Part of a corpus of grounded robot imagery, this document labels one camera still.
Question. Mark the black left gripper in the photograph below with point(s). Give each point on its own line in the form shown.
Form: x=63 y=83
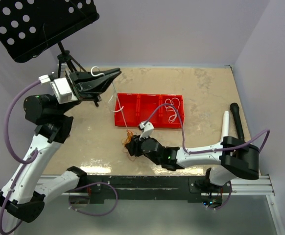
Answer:
x=91 y=86

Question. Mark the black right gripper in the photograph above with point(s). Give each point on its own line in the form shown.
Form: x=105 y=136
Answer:
x=133 y=146

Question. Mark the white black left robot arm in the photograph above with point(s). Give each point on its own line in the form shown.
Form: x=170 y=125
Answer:
x=22 y=197

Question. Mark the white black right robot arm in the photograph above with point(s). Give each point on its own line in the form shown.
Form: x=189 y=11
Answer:
x=230 y=158

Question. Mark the red left plastic bin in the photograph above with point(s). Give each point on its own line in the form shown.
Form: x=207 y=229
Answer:
x=129 y=114

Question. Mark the red plastic bin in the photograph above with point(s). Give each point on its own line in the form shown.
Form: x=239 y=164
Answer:
x=173 y=109
x=129 y=114
x=147 y=103

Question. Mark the red right plastic bin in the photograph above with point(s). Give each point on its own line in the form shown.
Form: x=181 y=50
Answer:
x=173 y=109

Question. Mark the red middle plastic bin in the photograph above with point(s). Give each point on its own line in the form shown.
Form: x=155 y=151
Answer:
x=147 y=103

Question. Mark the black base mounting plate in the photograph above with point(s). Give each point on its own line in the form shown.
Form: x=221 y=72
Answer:
x=180 y=188

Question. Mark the white microphone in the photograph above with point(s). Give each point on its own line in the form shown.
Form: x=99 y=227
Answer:
x=225 y=125

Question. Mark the black microphone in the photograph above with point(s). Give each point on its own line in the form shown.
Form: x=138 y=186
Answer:
x=234 y=108

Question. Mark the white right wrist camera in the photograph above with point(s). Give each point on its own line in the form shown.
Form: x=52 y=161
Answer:
x=146 y=129

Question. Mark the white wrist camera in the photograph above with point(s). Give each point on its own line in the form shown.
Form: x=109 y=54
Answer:
x=146 y=129
x=62 y=90

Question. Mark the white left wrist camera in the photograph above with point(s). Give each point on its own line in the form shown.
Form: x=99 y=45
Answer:
x=62 y=90

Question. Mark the aluminium front rail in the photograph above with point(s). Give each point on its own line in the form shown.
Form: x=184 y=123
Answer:
x=262 y=186

